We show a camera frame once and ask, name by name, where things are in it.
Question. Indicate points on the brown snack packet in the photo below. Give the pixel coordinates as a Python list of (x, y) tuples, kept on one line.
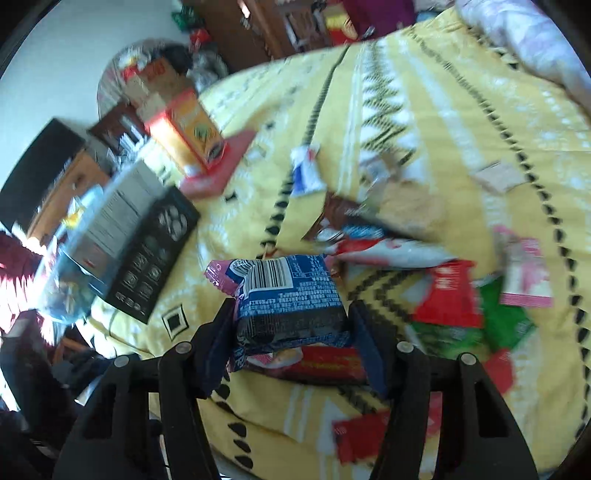
[(341, 214)]

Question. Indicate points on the yellow patterned blanket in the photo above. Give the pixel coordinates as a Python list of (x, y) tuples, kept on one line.
[(461, 138)]

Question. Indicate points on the small beige packet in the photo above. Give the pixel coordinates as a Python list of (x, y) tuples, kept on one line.
[(498, 177)]

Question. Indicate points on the beige cracker packet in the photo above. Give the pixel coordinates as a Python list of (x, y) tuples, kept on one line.
[(408, 205)]

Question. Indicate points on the clear bag of packets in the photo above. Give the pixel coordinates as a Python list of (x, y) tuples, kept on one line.
[(138, 69)]

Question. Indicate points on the red yellow snack bag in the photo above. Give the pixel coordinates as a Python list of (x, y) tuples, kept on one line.
[(340, 23)]

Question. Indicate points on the blue white snack packet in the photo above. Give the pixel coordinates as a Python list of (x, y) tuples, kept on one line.
[(307, 173)]

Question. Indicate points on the red flat box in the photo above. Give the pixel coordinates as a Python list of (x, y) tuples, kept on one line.
[(221, 170)]

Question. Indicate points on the black monitor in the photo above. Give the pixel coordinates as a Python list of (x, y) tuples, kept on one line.
[(37, 170)]

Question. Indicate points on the blue cookie packet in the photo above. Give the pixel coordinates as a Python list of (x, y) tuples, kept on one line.
[(291, 300)]

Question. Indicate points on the white red snack packet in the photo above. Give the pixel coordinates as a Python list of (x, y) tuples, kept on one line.
[(392, 251)]

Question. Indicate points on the brown wooden cabinet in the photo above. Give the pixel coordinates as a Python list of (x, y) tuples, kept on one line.
[(258, 27)]

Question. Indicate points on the purple cloth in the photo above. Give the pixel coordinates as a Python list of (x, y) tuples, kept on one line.
[(383, 14)]

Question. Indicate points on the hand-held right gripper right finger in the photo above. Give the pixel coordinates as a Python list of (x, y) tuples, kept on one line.
[(367, 350)]

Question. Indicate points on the pink white snack packet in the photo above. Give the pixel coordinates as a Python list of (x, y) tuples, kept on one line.
[(526, 272)]

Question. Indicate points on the orange carton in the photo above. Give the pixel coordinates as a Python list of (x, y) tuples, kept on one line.
[(189, 129)]

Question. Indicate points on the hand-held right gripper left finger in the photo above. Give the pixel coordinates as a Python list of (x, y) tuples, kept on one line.
[(220, 341)]

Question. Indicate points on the pale quilt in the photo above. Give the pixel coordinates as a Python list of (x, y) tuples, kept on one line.
[(531, 41)]

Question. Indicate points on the dark red cloth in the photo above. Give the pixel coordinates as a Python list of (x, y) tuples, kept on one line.
[(14, 267)]

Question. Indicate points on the brown wooden nightstand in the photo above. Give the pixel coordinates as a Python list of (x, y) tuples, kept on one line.
[(69, 189)]

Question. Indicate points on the green snack packet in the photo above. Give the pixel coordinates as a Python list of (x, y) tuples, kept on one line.
[(505, 318)]

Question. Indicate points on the black printed box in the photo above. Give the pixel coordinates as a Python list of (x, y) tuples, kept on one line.
[(138, 249)]

